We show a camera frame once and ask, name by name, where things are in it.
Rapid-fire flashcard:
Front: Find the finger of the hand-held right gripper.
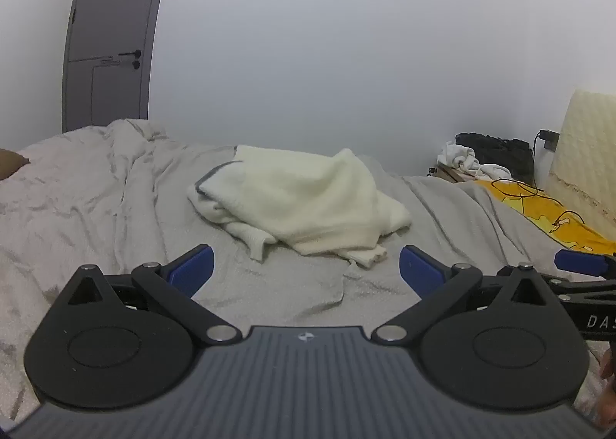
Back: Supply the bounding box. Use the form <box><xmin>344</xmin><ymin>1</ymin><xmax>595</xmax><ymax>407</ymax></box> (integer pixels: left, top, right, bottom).
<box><xmin>554</xmin><ymin>249</ymin><xmax>616</xmax><ymax>279</ymax></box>

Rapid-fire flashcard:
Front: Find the grey door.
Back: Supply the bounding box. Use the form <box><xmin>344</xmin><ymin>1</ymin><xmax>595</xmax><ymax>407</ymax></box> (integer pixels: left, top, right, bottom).
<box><xmin>62</xmin><ymin>0</ymin><xmax>176</xmax><ymax>134</ymax></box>

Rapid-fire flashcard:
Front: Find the white crumpled cloth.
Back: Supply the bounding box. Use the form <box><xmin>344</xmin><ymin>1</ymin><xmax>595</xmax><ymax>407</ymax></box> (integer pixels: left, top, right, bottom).
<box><xmin>437</xmin><ymin>141</ymin><xmax>514</xmax><ymax>180</ymax></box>

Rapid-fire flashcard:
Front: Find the cream foam headboard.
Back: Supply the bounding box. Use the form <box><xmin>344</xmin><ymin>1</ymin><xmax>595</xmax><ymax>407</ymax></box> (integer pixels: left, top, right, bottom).
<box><xmin>544</xmin><ymin>89</ymin><xmax>616</xmax><ymax>239</ymax></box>

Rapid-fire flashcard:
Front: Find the wooden nightstand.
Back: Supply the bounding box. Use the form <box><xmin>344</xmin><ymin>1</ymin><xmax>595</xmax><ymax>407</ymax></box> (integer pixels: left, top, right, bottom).
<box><xmin>426</xmin><ymin>165</ymin><xmax>476</xmax><ymax>184</ymax></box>

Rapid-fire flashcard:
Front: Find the cream knit sweater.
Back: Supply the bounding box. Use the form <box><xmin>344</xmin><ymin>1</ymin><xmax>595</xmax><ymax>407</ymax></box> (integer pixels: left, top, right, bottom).
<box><xmin>187</xmin><ymin>145</ymin><xmax>411</xmax><ymax>271</ymax></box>

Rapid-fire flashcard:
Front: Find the yellow printed blanket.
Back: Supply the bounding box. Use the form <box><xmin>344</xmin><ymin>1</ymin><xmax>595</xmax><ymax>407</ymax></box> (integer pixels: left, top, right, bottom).
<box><xmin>474</xmin><ymin>178</ymin><xmax>616</xmax><ymax>258</ymax></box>

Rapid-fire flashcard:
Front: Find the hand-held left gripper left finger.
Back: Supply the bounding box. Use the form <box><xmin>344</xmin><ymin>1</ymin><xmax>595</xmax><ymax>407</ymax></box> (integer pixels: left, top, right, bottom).
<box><xmin>66</xmin><ymin>245</ymin><xmax>243</xmax><ymax>346</ymax></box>

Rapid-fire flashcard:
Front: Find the black bag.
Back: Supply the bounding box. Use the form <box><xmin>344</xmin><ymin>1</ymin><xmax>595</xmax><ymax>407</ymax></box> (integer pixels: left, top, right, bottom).
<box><xmin>455</xmin><ymin>132</ymin><xmax>535</xmax><ymax>187</ymax></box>

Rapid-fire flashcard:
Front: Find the person's right hand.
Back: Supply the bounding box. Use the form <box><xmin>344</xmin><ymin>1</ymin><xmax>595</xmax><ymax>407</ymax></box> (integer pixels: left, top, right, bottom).
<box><xmin>598</xmin><ymin>350</ymin><xmax>616</xmax><ymax>415</ymax></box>

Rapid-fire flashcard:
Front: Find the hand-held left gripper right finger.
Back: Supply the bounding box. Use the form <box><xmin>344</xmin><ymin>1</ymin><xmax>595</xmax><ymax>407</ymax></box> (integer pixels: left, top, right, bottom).
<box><xmin>376</xmin><ymin>245</ymin><xmax>552</xmax><ymax>344</ymax></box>

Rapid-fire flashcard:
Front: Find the grey bed blanket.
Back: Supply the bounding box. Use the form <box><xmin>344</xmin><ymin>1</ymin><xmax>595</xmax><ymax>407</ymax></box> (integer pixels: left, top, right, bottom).
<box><xmin>0</xmin><ymin>119</ymin><xmax>616</xmax><ymax>426</ymax></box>

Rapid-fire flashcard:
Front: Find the black cable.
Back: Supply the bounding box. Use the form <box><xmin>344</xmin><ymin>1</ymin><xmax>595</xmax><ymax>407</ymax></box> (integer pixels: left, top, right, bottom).
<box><xmin>491</xmin><ymin>130</ymin><xmax>587</xmax><ymax>229</ymax></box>

